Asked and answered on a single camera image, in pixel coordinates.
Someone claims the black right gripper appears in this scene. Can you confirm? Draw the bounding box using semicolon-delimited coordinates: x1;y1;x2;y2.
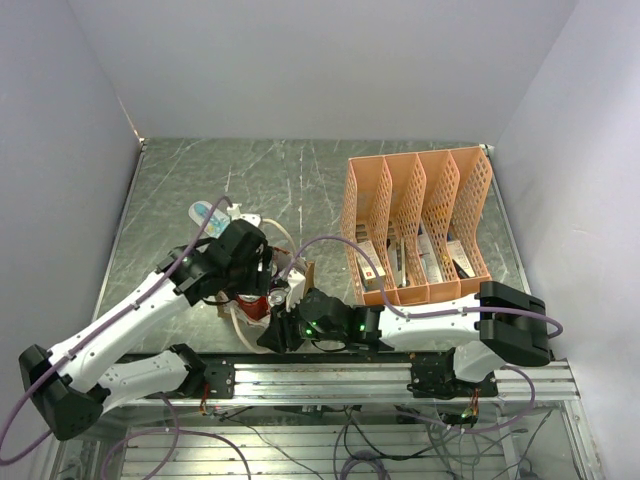
258;292;346;352

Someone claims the red soda can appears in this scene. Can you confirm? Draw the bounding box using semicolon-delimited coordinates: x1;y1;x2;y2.
236;295;269;323

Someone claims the brown canvas tote bag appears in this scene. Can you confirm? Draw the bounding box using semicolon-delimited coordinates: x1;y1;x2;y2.
215;214;315;354

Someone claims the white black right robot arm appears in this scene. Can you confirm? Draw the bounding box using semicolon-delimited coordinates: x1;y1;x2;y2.
257;281;552;398

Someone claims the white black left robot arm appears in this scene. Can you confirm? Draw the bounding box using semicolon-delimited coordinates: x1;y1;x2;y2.
19;214;273;441

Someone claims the silver top soda can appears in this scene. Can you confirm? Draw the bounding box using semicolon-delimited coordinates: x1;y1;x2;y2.
267;288;288;307

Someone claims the blue white blister pack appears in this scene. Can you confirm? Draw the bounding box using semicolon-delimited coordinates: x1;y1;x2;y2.
188;201;231;238

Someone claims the white staples box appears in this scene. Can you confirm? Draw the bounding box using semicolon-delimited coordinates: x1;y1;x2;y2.
356;240;386;292

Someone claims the metal stapler tool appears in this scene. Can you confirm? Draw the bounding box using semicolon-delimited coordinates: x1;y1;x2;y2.
389;238;407;288

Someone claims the peach plastic file organizer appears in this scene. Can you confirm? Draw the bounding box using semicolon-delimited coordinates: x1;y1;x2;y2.
341;147;492;306

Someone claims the white red box in organizer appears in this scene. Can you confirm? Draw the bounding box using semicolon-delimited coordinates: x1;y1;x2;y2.
417;223;444;284

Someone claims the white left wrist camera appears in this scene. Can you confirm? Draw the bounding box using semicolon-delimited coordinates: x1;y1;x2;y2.
224;203;262;234

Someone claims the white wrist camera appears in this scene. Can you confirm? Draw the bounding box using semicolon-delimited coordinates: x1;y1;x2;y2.
280;266;308;311
224;203;262;234

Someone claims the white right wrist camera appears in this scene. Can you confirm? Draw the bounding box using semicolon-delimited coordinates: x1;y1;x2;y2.
280;266;308;311

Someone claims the aluminium frame rail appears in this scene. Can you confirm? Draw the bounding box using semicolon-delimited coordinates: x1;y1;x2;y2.
99;361;581;407

